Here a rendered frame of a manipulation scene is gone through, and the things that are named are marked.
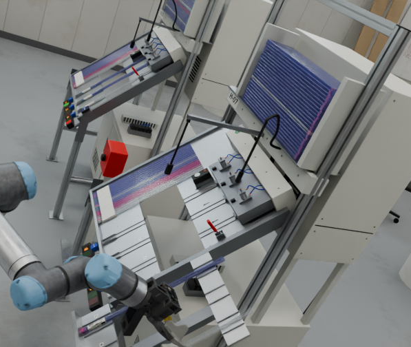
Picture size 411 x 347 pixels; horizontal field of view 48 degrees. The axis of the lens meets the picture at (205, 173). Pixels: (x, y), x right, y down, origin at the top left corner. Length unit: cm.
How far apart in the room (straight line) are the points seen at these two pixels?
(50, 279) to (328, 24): 631
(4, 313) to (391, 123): 197
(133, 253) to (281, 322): 75
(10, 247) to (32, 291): 14
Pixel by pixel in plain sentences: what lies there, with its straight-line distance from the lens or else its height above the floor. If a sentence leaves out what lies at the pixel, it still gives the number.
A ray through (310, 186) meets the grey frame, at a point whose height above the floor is 134.
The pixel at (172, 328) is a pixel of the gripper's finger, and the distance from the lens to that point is 126.
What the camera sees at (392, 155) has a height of 151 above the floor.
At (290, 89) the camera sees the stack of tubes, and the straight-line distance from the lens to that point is 171.
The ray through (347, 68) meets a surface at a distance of 180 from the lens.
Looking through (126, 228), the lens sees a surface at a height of 80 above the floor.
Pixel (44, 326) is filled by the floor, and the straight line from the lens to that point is 255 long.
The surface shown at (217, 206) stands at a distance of 180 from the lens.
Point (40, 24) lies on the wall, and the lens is 617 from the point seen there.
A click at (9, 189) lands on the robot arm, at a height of 112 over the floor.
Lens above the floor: 191
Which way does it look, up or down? 25 degrees down
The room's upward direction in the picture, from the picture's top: 24 degrees clockwise
